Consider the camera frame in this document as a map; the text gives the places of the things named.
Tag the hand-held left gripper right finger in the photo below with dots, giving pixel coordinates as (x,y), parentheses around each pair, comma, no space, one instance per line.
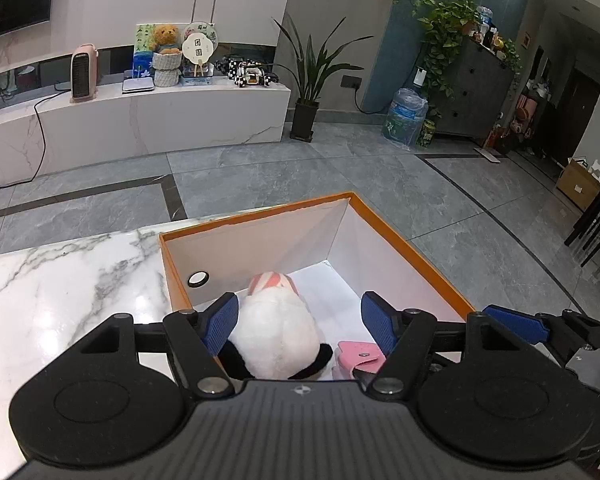
(379,320)

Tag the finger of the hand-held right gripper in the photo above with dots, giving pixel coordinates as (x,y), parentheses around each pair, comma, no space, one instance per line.
(517,322)

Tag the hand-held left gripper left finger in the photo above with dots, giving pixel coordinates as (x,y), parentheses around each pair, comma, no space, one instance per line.
(221,322)

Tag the pink leather wallet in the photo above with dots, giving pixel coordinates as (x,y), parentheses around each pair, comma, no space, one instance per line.
(355,355)

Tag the white black plush toy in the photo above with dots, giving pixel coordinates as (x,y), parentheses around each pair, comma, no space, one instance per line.
(275,335)

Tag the orange cardboard box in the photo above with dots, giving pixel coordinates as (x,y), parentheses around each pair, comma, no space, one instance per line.
(280,240)

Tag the dark dining chairs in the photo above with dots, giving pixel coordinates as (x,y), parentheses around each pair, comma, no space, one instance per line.
(597,230)

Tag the brown cardboard carton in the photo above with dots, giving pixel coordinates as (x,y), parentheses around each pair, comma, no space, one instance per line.
(577,187)

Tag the white floor scale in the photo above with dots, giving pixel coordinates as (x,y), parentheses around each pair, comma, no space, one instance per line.
(486,155)

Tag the blue water jug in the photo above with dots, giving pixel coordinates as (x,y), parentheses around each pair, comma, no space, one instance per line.
(405,117)

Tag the marble television console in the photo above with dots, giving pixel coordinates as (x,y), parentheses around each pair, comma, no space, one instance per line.
(180,120)

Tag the grey cabinet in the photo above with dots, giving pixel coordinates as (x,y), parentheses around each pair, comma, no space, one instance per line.
(475,95)

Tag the long-leaf potted plant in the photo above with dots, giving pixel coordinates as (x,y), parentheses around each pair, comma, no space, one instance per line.
(307,90)

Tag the grey laptop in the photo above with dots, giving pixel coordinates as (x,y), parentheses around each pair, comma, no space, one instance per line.
(137,86)

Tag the black white toy car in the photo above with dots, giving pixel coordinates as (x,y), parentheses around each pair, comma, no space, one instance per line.
(247,72)

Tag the white round fan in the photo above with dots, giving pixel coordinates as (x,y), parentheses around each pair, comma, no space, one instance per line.
(198,50)

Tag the green blue painting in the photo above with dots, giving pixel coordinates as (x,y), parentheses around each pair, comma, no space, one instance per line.
(142,55)

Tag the pink space heater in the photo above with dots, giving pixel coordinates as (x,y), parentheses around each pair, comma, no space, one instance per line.
(84,75)

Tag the brown teddy bear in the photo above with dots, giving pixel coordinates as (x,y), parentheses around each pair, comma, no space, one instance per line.
(167,40)

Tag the cluster of small bottles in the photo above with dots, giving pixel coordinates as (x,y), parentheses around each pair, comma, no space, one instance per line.
(487,30)

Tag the floral round fan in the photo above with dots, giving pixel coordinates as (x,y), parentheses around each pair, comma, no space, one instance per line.
(202,27)

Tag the trailing green vine plant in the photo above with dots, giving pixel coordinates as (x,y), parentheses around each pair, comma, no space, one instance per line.
(445,30)

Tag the black wall socket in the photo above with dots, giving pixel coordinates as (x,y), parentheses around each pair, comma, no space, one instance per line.
(351,81)

